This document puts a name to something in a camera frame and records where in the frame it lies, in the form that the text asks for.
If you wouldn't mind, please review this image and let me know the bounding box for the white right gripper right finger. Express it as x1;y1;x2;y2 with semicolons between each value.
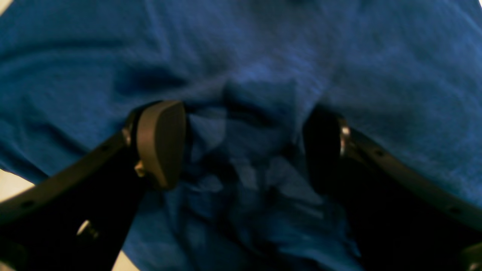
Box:
303;107;482;271

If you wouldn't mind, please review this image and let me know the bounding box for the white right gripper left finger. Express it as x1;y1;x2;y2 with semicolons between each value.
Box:
0;100;186;271

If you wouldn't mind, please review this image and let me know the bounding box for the blue long-sleeve t-shirt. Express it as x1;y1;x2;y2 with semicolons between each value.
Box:
0;0;481;271

